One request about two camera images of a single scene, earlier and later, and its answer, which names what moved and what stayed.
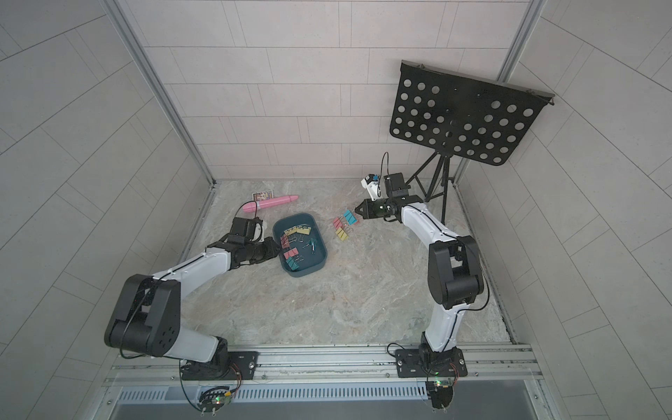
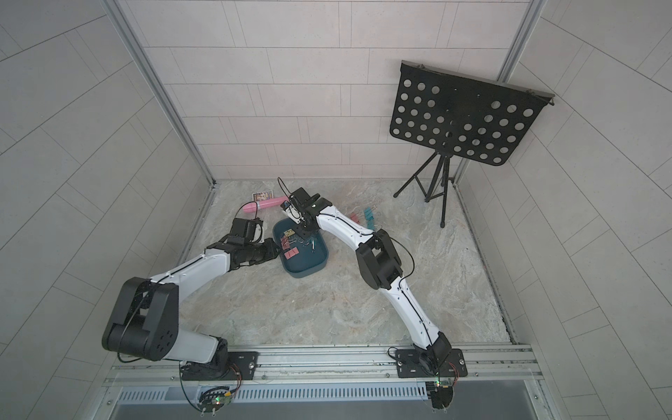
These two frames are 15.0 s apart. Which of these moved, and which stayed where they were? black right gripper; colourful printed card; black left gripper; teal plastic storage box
Moved: black right gripper
Stayed: black left gripper; teal plastic storage box; colourful printed card
